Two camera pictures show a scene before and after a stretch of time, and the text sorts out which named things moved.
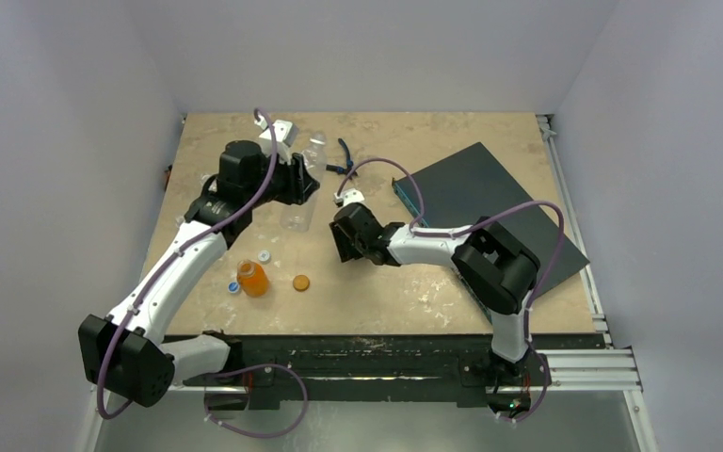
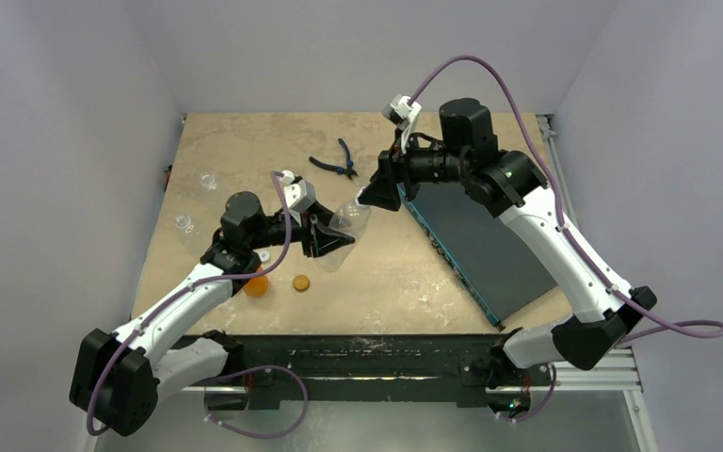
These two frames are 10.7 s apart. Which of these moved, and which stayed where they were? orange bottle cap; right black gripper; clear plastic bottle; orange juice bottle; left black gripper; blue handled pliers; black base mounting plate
Moved: left black gripper; right black gripper; clear plastic bottle
Stayed: blue handled pliers; orange juice bottle; black base mounting plate; orange bottle cap
